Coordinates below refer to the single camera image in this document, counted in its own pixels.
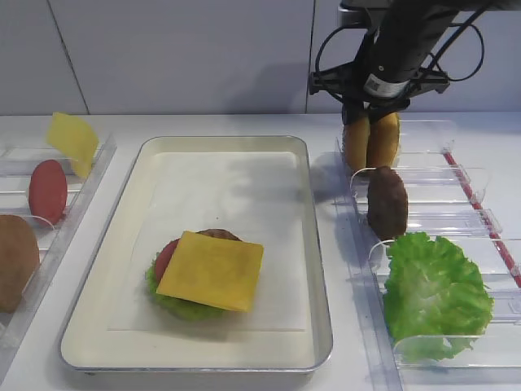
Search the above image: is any white metal tray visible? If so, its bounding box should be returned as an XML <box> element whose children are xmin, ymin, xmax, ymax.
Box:
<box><xmin>60</xmin><ymin>136</ymin><xmax>333</xmax><ymax>372</ymax></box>

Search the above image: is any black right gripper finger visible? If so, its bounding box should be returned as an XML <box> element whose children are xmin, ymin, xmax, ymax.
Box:
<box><xmin>341</xmin><ymin>103</ymin><xmax>366</xmax><ymax>125</ymax></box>

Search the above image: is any brown meat patty in rack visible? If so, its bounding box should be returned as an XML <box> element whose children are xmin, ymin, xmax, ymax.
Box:
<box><xmin>367</xmin><ymin>166</ymin><xmax>409</xmax><ymax>241</ymax></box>

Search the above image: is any red tomato slice in rack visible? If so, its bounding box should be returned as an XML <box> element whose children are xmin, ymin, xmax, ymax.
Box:
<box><xmin>28</xmin><ymin>160</ymin><xmax>68</xmax><ymax>225</ymax></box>

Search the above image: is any brown patty on burger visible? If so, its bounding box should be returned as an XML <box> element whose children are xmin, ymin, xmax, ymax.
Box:
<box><xmin>197</xmin><ymin>228</ymin><xmax>240</xmax><ymax>241</ymax></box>

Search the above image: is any yellow cheese slice on burger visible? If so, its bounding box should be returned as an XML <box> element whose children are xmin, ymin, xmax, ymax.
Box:
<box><xmin>156</xmin><ymin>231</ymin><xmax>264</xmax><ymax>312</ymax></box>

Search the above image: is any green lettuce leaf in rack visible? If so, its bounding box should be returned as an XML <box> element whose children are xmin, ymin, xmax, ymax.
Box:
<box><xmin>383</xmin><ymin>232</ymin><xmax>494</xmax><ymax>362</ymax></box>

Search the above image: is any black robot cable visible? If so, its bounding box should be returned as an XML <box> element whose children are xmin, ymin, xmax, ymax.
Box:
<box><xmin>315</xmin><ymin>0</ymin><xmax>496</xmax><ymax>107</ymax></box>

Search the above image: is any spare bun in right rack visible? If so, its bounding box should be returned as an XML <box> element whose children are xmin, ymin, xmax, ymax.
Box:
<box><xmin>343</xmin><ymin>116</ymin><xmax>370</xmax><ymax>172</ymax></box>

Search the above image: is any yellow cheese slice in rack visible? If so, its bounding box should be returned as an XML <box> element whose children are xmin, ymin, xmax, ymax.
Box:
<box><xmin>46</xmin><ymin>112</ymin><xmax>99</xmax><ymax>179</ymax></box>

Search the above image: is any clear acrylic food rack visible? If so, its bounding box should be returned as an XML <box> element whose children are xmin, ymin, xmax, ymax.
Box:
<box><xmin>336</xmin><ymin>120</ymin><xmax>520</xmax><ymax>390</ymax></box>
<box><xmin>1</xmin><ymin>135</ymin><xmax>116</xmax><ymax>377</ymax></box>

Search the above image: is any green lettuce on burger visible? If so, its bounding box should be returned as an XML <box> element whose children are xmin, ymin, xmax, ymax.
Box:
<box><xmin>145</xmin><ymin>253</ymin><xmax>225</xmax><ymax>322</ymax></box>

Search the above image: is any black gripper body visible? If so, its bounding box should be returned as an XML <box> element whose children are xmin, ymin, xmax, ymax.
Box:
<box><xmin>309</xmin><ymin>61</ymin><xmax>450</xmax><ymax>112</ymax></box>

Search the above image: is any sesame top bun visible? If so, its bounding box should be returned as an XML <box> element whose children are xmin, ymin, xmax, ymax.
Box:
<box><xmin>366</xmin><ymin>112</ymin><xmax>400</xmax><ymax>168</ymax></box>

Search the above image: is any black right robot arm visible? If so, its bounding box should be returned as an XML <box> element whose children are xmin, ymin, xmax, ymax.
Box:
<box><xmin>309</xmin><ymin>1</ymin><xmax>486</xmax><ymax>125</ymax></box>

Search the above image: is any red tomato slice on burger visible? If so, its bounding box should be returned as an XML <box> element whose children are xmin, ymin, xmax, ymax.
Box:
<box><xmin>154</xmin><ymin>239</ymin><xmax>179</xmax><ymax>283</ymax></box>

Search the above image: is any clear acrylic right food rack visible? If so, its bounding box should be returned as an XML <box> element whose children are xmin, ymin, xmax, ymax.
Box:
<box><xmin>336</xmin><ymin>120</ymin><xmax>520</xmax><ymax>390</ymax></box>

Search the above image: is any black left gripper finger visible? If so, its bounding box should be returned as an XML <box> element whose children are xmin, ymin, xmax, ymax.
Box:
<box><xmin>368</xmin><ymin>107</ymin><xmax>396</xmax><ymax>122</ymax></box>

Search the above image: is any clear acrylic left food rack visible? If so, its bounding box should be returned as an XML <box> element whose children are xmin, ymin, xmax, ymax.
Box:
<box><xmin>1</xmin><ymin>135</ymin><xmax>116</xmax><ymax>377</ymax></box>

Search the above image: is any white paper tray liner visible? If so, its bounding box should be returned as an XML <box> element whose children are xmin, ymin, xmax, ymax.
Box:
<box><xmin>110</xmin><ymin>152</ymin><xmax>308</xmax><ymax>332</ymax></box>

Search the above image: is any brown bun in left rack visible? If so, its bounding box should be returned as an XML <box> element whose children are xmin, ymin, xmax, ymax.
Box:
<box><xmin>1</xmin><ymin>214</ymin><xmax>40</xmax><ymax>313</ymax></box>

